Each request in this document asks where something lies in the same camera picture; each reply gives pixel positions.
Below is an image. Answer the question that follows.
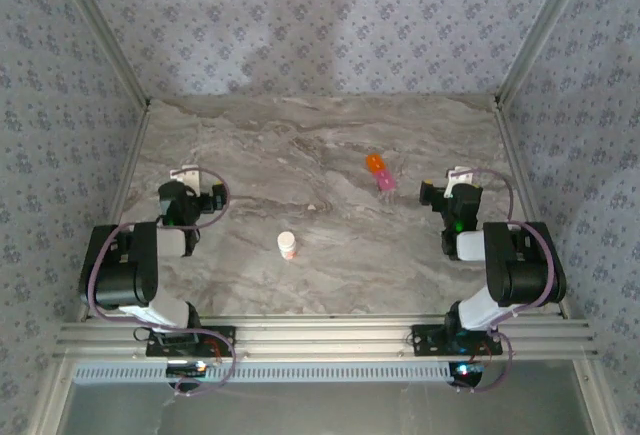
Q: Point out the aluminium frame post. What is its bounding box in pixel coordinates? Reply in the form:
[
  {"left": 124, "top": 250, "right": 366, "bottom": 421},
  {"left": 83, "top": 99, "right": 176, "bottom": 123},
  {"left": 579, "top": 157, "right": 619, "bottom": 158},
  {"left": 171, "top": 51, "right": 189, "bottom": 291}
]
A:
[
  {"left": 49, "top": 0, "right": 152, "bottom": 109},
  {"left": 493, "top": 0, "right": 599, "bottom": 106}
]

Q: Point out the aluminium rail beam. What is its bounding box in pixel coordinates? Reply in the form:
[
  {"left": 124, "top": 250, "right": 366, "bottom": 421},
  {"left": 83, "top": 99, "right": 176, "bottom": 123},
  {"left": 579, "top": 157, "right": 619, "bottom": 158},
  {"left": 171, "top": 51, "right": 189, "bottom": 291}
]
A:
[{"left": 53, "top": 315, "right": 600, "bottom": 360}]

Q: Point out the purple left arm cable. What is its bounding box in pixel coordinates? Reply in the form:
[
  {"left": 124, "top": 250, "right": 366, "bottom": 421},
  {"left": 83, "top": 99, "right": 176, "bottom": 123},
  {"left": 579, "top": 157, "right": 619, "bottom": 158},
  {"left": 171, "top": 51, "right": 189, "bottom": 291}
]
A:
[{"left": 82, "top": 167, "right": 238, "bottom": 397}]

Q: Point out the white pill bottle orange label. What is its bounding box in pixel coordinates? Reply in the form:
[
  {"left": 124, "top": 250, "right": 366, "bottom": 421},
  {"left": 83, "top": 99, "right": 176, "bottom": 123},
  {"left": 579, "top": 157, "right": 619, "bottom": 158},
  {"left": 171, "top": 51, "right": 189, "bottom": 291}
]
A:
[{"left": 277, "top": 231, "right": 299, "bottom": 260}]

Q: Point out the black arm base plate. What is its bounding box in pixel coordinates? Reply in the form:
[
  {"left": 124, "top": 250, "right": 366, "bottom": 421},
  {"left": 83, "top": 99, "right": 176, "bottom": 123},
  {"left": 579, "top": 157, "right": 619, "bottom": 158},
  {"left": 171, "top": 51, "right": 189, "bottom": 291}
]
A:
[
  {"left": 410, "top": 324, "right": 504, "bottom": 359},
  {"left": 145, "top": 325, "right": 237, "bottom": 359}
]

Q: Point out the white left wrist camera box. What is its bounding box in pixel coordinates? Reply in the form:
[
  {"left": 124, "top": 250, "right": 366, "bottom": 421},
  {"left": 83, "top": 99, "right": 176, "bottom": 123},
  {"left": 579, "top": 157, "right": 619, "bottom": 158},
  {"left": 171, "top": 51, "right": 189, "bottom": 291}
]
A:
[{"left": 168, "top": 165, "right": 202, "bottom": 192}]

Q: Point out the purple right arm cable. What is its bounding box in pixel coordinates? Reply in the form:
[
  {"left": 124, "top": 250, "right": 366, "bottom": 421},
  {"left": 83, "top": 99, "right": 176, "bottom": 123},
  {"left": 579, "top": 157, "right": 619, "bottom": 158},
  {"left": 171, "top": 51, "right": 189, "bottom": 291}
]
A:
[{"left": 452, "top": 168, "right": 558, "bottom": 394}]

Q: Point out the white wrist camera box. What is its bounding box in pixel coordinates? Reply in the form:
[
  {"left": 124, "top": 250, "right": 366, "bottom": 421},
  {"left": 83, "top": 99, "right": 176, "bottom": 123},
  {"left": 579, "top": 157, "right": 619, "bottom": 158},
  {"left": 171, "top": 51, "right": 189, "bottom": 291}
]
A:
[
  {"left": 168, "top": 165, "right": 202, "bottom": 192},
  {"left": 446, "top": 166, "right": 475, "bottom": 190}
]

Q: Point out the grey slotted cable duct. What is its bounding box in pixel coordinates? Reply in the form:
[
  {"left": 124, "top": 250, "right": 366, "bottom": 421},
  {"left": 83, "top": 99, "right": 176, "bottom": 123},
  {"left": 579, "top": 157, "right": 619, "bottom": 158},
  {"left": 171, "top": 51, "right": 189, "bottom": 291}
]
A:
[{"left": 72, "top": 360, "right": 454, "bottom": 385}]

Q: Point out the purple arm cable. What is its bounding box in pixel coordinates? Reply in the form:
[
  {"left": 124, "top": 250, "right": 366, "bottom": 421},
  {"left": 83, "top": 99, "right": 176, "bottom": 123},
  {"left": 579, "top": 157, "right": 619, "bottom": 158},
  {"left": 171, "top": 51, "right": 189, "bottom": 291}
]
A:
[
  {"left": 82, "top": 167, "right": 238, "bottom": 397},
  {"left": 452, "top": 168, "right": 558, "bottom": 394}
]

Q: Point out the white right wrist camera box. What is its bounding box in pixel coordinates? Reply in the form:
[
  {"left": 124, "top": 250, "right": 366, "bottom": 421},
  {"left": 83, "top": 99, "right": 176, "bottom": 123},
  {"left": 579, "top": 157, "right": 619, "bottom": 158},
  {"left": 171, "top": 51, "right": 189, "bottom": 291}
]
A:
[{"left": 446, "top": 166, "right": 475, "bottom": 190}]

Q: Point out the aluminium table side rail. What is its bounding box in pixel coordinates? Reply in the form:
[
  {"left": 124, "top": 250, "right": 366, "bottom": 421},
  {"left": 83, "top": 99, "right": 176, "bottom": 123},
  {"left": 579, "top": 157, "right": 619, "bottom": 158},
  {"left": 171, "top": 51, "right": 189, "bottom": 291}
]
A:
[
  {"left": 77, "top": 102, "right": 151, "bottom": 324},
  {"left": 492, "top": 99, "right": 572, "bottom": 319}
]

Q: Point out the small controller circuit board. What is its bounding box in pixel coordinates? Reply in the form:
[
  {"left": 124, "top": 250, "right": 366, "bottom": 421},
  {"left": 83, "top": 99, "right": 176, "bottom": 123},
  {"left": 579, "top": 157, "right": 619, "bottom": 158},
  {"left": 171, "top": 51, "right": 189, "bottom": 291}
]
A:
[
  {"left": 165, "top": 360, "right": 210, "bottom": 380},
  {"left": 448, "top": 360, "right": 485, "bottom": 387}
]

